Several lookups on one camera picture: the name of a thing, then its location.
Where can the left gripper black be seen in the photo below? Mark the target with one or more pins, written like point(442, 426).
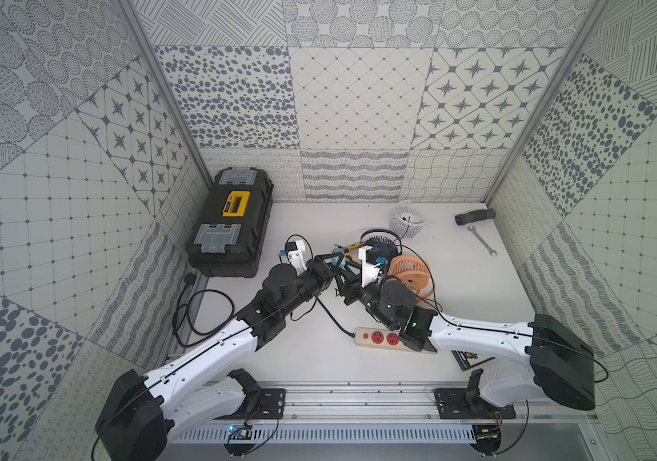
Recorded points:
point(322, 271)

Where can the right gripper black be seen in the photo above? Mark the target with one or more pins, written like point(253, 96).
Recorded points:
point(350, 285)

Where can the teal USB charger plug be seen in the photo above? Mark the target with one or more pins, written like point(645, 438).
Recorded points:
point(337, 262)

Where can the beige red power strip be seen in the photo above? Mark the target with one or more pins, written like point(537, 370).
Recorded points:
point(376, 338)

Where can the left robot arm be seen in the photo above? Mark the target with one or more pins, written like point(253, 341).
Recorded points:
point(138, 417)

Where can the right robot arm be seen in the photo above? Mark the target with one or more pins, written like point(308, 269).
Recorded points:
point(541, 358)

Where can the navy blue desk fan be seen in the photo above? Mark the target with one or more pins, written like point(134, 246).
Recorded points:
point(382, 245)

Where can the yellow black pliers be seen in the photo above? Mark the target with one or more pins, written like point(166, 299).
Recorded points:
point(355, 254)

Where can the black yellow toolbox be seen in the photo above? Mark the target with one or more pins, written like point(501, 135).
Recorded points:
point(227, 239)

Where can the silver wrench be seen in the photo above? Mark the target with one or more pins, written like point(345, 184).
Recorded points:
point(491, 251)

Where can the black drill bit case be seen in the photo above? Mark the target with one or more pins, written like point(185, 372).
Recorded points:
point(468, 361)

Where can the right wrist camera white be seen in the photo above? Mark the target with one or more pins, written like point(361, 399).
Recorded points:
point(371, 265)

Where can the aluminium mounting rail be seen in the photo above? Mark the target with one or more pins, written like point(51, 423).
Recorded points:
point(358, 414)

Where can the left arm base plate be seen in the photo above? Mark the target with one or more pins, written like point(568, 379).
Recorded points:
point(267, 403)

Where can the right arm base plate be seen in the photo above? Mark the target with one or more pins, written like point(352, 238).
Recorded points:
point(453, 404)

